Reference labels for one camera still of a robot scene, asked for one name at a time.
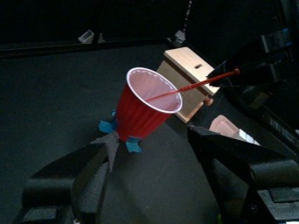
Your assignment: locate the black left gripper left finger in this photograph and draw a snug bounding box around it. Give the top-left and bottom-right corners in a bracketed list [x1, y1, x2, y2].
[13, 130, 121, 224]

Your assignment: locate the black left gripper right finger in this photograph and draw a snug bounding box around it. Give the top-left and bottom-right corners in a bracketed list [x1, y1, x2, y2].
[187, 123, 299, 224]

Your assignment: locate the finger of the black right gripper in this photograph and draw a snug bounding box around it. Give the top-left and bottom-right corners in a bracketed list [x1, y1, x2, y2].
[205, 52, 249, 81]
[211, 72, 273, 92]

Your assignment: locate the red straw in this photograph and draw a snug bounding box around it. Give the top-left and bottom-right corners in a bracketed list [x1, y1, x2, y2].
[144, 67, 241, 102]

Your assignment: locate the light wooden drawer box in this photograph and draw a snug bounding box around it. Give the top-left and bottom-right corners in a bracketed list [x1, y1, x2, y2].
[155, 46, 221, 123]

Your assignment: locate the white striped toy item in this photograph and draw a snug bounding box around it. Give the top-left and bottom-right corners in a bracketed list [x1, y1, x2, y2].
[237, 129, 261, 146]

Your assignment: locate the pink plastic tray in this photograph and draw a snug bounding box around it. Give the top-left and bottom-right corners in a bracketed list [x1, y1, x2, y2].
[208, 114, 248, 142]

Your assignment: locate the blue tape piece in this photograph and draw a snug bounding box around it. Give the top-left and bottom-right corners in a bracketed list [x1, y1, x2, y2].
[97, 109, 119, 135]
[125, 136, 144, 154]

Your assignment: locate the red plastic cup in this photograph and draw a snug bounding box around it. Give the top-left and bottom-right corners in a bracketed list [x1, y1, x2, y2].
[115, 66, 184, 144]

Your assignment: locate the silver frame clamp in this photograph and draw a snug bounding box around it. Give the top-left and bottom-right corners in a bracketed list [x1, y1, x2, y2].
[77, 29, 96, 45]
[172, 30, 187, 45]

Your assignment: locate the thin white cord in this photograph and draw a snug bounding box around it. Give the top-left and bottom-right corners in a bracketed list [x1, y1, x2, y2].
[181, 0, 193, 33]

